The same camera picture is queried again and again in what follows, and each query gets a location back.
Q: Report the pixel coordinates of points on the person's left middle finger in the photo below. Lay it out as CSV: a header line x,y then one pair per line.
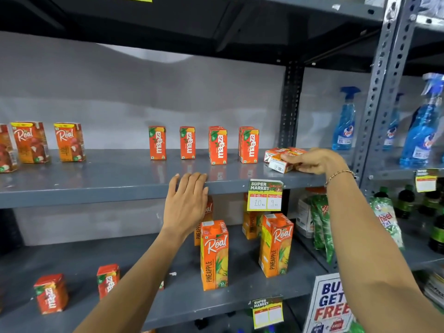
x,y
193,185

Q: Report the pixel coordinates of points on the white promotion sign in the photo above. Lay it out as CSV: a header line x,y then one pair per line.
x,y
326,305

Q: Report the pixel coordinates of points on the person's right forearm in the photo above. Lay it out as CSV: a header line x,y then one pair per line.
x,y
374,260

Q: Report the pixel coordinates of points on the tall pineapple juice carton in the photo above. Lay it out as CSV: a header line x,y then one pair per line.
x,y
250,225
275,247
208,213
214,256

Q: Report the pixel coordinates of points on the yellow shelf price tag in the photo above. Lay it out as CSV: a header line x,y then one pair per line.
x,y
267,313
264,195
426,180

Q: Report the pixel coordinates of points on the person's right thumb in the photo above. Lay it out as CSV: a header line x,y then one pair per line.
x,y
304,167

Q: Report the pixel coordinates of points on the dark green bottle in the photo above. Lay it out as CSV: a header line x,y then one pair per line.
x,y
404,202
430,202
437,235
382,193

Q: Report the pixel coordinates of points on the person's left forearm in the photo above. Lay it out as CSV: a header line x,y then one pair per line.
x,y
138,284

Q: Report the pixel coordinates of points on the small orange juice carton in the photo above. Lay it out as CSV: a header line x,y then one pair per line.
x,y
51,294
274,151
239,142
214,127
249,147
158,143
187,143
218,149
108,280
279,165

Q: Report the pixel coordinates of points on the grey metal shelf rack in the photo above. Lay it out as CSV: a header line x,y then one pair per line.
x,y
423,253
104,178

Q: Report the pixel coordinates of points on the blue spray cleaner bottle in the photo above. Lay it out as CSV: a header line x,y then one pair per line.
x,y
392,128
419,135
344,124

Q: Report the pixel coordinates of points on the person's right hand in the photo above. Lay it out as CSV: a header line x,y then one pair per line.
x,y
321,161

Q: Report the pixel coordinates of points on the person's left little finger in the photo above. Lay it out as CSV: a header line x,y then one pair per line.
x,y
172,186

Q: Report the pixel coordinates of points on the lychee juice carton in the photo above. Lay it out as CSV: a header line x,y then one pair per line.
x,y
30,143
69,142
6,152

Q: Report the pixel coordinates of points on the person's left hand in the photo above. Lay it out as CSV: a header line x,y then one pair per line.
x,y
185,208

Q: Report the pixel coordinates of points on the green detergent packet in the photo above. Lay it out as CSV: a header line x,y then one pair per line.
x,y
386,218
321,225

